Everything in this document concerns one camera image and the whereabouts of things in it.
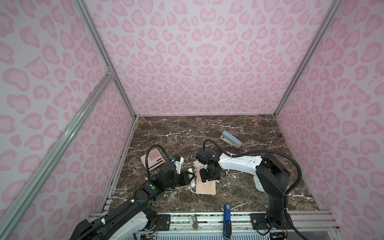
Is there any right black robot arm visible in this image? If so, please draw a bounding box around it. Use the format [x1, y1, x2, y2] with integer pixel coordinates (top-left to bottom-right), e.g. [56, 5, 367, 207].
[196, 149, 291, 229]

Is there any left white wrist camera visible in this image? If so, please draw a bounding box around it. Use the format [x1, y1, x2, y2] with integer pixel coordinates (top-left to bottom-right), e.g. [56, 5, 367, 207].
[172, 156, 184, 175]

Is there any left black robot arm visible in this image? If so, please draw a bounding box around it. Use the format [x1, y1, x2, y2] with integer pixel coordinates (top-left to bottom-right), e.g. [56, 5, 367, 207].
[70, 162, 195, 240]

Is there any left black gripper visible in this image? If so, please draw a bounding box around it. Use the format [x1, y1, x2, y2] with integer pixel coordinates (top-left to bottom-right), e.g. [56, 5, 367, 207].
[164, 169, 196, 191]

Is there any blue black clip tool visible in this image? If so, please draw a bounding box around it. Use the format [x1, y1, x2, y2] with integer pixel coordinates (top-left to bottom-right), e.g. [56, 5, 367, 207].
[223, 204, 232, 240]

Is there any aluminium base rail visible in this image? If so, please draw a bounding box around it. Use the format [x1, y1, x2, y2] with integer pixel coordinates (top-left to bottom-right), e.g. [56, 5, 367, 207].
[88, 209, 340, 240]

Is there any blue grey stapler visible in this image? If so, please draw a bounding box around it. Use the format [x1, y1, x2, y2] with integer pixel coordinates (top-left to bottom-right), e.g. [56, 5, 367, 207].
[221, 131, 242, 149]

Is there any pink envelope with cream flap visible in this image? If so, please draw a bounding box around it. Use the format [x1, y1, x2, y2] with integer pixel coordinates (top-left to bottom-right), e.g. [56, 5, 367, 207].
[196, 168, 216, 195]

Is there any beige hanging tag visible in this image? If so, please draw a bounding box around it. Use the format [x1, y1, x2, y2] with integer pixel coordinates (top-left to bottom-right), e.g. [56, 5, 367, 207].
[188, 214, 199, 231]

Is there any white glue stick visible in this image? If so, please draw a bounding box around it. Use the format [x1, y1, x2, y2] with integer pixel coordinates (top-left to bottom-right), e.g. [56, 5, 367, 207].
[188, 168, 196, 188]

